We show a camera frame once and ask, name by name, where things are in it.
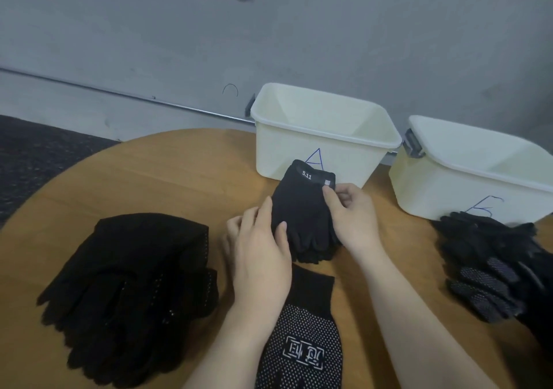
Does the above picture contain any person's left hand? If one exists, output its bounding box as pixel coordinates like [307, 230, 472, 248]
[220, 197, 293, 316]

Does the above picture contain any person's left forearm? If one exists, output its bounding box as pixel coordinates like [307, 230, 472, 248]
[181, 302, 282, 389]

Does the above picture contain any person's right hand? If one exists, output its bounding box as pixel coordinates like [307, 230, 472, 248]
[322, 183, 383, 260]

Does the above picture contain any grey wall pipe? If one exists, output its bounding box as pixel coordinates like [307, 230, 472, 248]
[0, 66, 256, 126]

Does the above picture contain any pile of black gloves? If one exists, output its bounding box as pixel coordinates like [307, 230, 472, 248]
[432, 212, 553, 351]
[37, 212, 219, 388]

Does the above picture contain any white plastic bin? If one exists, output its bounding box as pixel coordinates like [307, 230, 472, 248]
[389, 115, 553, 227]
[249, 82, 404, 188]

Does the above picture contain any person's right forearm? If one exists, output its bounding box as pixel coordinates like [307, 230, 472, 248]
[354, 239, 502, 389]

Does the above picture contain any stack of black gloves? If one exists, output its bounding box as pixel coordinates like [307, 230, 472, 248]
[37, 212, 219, 388]

